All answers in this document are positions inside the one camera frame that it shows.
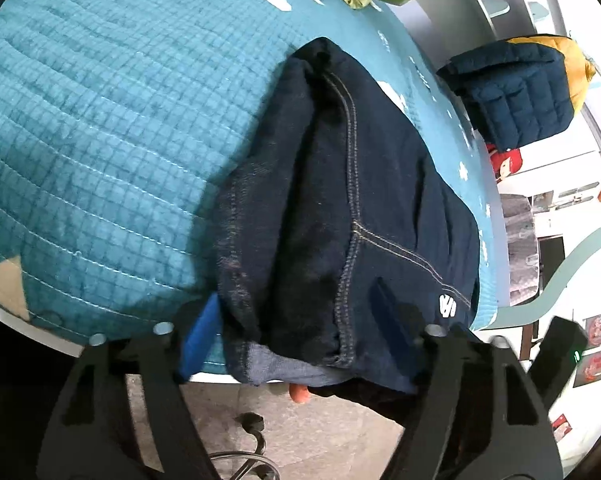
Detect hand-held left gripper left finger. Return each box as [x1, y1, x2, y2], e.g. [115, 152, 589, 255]
[35, 292, 222, 480]

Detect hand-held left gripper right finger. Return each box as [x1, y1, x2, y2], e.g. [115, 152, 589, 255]
[372, 277, 565, 480]

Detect dark blue denim jeans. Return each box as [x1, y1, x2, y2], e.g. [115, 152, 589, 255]
[214, 37, 482, 396]

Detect dark cloth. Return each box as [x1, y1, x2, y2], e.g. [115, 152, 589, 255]
[308, 379, 434, 433]

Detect grey patterned cloth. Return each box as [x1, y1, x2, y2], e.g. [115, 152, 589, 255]
[501, 194, 542, 306]

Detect teal quilted blanket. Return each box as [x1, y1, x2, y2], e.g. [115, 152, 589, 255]
[0, 0, 502, 377]

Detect navy puffer jacket yellow hood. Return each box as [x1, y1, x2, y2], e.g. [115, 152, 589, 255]
[437, 34, 597, 154]

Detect red wall picture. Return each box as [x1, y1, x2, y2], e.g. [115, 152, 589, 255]
[550, 412, 573, 443]
[573, 349, 601, 389]
[583, 314, 601, 347]

